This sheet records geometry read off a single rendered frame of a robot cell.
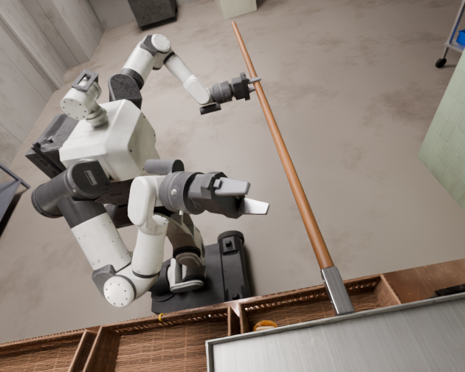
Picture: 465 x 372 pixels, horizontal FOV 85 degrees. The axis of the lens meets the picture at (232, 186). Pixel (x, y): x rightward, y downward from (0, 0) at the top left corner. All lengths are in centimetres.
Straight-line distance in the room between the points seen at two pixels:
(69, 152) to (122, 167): 14
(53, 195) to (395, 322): 78
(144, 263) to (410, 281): 105
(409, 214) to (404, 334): 166
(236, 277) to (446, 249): 135
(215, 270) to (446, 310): 137
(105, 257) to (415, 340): 66
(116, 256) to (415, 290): 111
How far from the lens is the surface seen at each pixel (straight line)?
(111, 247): 71
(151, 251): 64
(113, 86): 101
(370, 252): 200
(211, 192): 43
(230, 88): 117
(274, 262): 192
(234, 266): 174
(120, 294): 70
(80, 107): 79
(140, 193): 57
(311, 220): 65
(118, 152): 77
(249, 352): 59
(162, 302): 185
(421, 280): 134
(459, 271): 141
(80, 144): 82
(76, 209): 71
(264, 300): 108
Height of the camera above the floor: 176
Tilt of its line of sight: 48 degrees down
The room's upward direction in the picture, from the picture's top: 19 degrees counter-clockwise
